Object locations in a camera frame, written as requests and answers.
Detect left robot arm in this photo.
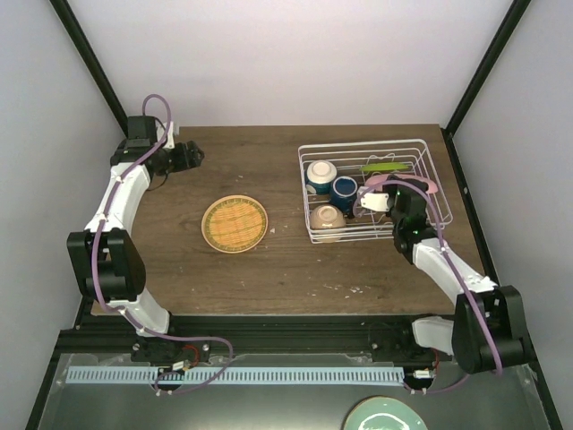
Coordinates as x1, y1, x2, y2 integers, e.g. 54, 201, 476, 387
66, 115, 204, 362

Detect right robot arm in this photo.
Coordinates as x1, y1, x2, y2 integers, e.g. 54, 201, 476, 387
383, 175, 534, 374

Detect black left frame post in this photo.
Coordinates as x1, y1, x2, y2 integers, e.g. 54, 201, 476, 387
49, 0, 128, 135

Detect woven pattern plate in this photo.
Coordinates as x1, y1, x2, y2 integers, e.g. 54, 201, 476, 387
201, 194, 269, 254

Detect beige floral bowl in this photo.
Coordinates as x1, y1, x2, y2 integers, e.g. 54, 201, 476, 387
310, 204, 346, 230

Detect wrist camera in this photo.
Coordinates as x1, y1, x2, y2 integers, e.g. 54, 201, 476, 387
163, 121, 179, 151
359, 192, 390, 212

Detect white wire dish rack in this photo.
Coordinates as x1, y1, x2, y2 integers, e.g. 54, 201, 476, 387
298, 139, 453, 244

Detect light blue slotted strip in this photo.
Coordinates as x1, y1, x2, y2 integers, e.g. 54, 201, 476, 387
64, 365, 405, 386

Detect green plate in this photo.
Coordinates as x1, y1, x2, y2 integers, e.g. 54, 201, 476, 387
360, 162, 411, 174

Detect black right frame post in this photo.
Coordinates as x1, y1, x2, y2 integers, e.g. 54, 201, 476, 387
446, 0, 532, 135

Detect black frame post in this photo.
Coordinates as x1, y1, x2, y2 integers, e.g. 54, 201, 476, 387
446, 0, 532, 135
49, 0, 128, 135

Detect pink plate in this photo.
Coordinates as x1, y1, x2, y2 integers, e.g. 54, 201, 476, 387
364, 174, 439, 194

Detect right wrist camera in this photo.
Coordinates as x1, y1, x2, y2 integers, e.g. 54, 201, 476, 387
359, 192, 390, 212

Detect dark blue mug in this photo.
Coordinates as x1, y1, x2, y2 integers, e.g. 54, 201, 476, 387
329, 176, 358, 219

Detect teal white bowl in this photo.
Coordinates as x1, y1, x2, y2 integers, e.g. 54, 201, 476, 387
305, 160, 338, 195

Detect teal plate on wood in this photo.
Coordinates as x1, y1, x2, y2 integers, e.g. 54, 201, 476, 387
342, 396, 428, 430

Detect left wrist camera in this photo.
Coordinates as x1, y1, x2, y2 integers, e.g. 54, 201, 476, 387
163, 121, 179, 151

